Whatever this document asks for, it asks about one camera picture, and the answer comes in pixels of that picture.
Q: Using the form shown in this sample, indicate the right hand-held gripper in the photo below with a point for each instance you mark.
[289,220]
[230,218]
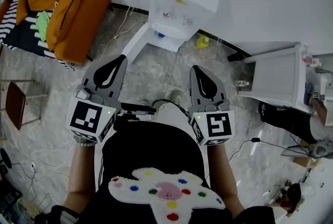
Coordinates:
[218,126]

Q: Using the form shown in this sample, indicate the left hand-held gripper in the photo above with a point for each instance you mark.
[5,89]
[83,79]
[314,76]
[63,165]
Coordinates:
[88,119]

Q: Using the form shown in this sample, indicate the person's left forearm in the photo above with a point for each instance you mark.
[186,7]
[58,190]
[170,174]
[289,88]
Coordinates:
[83,173]

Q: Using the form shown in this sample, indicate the person's right forearm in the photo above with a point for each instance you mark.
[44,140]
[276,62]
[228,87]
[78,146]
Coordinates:
[223,178]

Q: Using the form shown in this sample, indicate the white sink cabinet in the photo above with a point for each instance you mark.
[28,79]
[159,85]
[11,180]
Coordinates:
[275,74]

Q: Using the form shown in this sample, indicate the small clear bottle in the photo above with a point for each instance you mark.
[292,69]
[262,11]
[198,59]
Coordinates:
[242,83]

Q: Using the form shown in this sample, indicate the white trousers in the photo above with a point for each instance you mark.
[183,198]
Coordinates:
[171,116]

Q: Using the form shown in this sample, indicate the black chest-mounted device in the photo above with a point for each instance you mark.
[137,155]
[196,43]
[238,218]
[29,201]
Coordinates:
[135,109]

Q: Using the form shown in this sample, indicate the person's left shoe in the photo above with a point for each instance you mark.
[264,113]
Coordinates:
[144,103]

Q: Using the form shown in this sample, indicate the yellow plastic bottle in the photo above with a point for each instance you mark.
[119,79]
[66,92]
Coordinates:
[201,43]

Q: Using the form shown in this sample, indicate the orange sofa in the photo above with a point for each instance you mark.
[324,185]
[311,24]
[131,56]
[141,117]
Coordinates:
[88,17]

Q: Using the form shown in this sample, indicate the blue cup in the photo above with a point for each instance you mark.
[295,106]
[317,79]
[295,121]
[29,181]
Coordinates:
[161,35]

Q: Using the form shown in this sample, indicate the long orange cushion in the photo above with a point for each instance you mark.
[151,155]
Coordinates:
[65,15]

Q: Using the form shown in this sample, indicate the black shirt with plush patch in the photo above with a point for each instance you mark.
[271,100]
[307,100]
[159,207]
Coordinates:
[151,150]

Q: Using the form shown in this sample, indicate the green cloth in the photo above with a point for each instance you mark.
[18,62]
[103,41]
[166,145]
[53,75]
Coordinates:
[42,25]

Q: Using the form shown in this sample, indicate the wooden chair brown seat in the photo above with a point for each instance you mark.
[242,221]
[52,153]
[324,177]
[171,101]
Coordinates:
[15,106]

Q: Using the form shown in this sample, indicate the pink bottle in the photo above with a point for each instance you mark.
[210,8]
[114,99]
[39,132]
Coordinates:
[309,60]

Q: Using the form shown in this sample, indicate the small orange cushion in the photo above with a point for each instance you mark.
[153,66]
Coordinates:
[21,10]

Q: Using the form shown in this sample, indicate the cardboard box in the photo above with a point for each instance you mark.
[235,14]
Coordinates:
[304,161]

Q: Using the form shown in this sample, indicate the metal faucet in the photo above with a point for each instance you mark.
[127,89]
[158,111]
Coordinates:
[323,71]

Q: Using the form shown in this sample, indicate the black round stand base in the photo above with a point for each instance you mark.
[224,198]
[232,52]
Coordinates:
[5,158]

